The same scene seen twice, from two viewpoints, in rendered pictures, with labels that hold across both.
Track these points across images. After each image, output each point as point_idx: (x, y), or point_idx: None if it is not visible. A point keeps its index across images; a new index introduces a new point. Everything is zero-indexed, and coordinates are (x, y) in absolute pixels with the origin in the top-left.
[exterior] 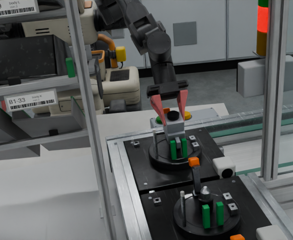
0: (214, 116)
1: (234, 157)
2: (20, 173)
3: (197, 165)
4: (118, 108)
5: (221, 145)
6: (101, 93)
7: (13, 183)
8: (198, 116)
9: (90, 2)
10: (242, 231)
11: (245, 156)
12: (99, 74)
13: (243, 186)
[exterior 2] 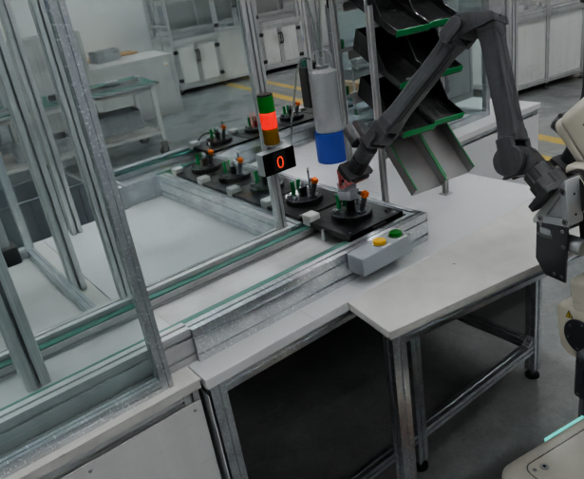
0: (350, 251)
1: (317, 249)
2: (490, 215)
3: (310, 178)
4: None
5: None
6: (548, 268)
7: (480, 210)
8: (367, 247)
9: None
10: (283, 201)
11: (310, 252)
12: (558, 249)
13: (292, 215)
